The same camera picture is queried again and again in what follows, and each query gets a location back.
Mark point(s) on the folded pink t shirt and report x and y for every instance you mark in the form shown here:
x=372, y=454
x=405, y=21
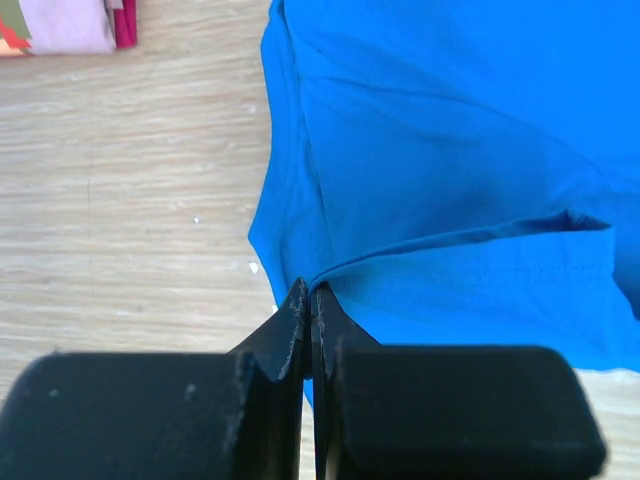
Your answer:
x=58, y=27

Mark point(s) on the blue t shirt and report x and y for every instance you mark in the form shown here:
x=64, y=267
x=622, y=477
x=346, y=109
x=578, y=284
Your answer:
x=459, y=172

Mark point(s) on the folded magenta t shirt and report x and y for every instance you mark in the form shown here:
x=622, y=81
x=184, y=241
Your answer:
x=125, y=24

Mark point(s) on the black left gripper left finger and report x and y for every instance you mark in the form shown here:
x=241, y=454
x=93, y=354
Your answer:
x=107, y=415

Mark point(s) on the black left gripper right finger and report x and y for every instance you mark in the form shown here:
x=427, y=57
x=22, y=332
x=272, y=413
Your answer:
x=444, y=412

